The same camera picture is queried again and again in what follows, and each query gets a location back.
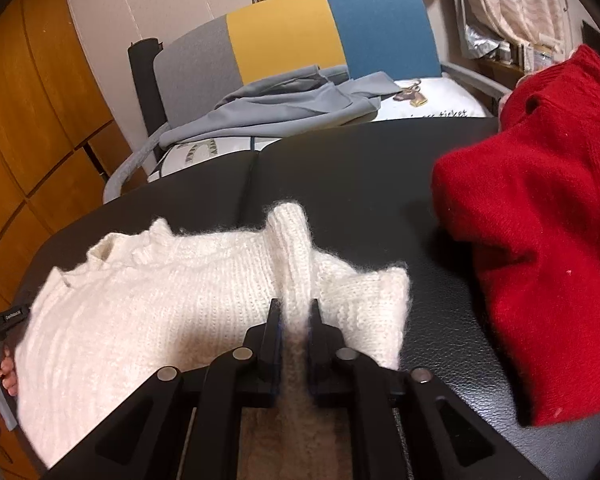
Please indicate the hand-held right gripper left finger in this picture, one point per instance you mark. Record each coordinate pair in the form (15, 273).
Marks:
(278, 347)

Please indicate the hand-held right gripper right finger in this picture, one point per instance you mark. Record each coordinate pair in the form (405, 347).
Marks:
(310, 352)

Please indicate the white knit sweater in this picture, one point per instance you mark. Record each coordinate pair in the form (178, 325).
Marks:
(155, 300)

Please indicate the wooden wardrobe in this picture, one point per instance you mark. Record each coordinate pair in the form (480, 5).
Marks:
(30, 110)

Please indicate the grey garment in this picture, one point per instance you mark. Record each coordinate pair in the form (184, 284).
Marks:
(280, 105)

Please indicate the red knit sweater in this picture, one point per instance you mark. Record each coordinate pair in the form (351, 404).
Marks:
(540, 200)

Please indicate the white printed pillow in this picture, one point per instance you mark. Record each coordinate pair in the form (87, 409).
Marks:
(440, 97)

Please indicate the grey yellow blue headboard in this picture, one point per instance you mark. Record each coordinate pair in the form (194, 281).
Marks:
(285, 35)

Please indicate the silver foil bag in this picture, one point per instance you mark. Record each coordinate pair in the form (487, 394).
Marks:
(480, 41)

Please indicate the beige patterned curtain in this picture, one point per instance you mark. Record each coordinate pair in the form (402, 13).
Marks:
(505, 0)

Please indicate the grey tubular rail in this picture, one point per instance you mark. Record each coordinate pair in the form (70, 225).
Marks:
(125, 170)
(475, 77)

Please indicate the black post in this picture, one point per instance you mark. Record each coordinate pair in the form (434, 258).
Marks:
(146, 85)

